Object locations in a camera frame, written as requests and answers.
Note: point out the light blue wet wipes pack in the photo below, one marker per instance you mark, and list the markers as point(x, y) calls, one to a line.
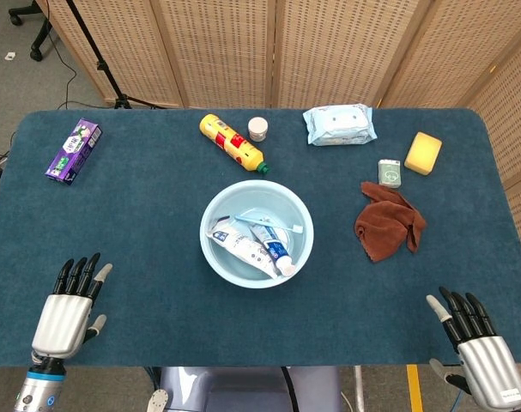
point(339, 124)

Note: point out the metal table leg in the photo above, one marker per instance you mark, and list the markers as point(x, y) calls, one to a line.
point(359, 386)

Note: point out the blue white toothpaste tube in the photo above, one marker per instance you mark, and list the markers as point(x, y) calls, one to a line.
point(277, 251)

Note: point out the light blue plastic basin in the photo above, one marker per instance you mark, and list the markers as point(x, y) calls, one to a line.
point(217, 266)

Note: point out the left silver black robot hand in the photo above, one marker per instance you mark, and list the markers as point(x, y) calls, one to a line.
point(62, 322)

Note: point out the black tripod stand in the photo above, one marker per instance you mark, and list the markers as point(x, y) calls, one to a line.
point(100, 65)

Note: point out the small white paper scrap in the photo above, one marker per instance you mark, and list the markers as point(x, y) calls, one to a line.
point(10, 55)

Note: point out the black office chair base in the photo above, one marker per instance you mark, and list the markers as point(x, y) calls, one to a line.
point(41, 38)

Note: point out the yellow floor tape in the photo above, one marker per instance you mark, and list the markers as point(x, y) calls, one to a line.
point(415, 388)

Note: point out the brown towel cloth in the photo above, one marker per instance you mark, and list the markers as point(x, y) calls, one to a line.
point(386, 223)

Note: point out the grey robot torso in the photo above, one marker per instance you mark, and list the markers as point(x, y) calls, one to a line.
point(243, 390)

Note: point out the small green soap box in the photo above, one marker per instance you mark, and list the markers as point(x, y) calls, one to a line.
point(389, 173)

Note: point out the light blue toothbrush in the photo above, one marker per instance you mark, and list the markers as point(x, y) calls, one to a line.
point(268, 223)

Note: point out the purple toothpaste box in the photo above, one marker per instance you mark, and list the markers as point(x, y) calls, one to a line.
point(73, 152)

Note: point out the yellow sponge block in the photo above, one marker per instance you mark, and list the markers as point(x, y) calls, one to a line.
point(422, 153)

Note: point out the yellow red canister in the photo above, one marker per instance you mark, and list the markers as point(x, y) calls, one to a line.
point(232, 141)

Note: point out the dark blue table cloth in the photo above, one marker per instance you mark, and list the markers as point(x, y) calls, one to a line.
point(328, 309)

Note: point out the small white round jar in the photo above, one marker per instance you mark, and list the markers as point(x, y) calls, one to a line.
point(258, 129)

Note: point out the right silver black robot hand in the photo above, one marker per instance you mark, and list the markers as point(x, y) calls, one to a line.
point(492, 369)

